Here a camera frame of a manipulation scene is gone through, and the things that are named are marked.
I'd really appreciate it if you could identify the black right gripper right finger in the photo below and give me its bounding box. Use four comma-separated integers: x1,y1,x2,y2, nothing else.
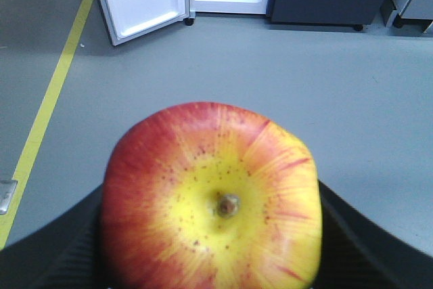
313,182,432,288

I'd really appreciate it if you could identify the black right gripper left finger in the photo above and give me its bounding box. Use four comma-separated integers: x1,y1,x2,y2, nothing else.
1,187,105,288

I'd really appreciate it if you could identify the red yellow apple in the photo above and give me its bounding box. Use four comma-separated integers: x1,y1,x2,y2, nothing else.
100,102,322,288

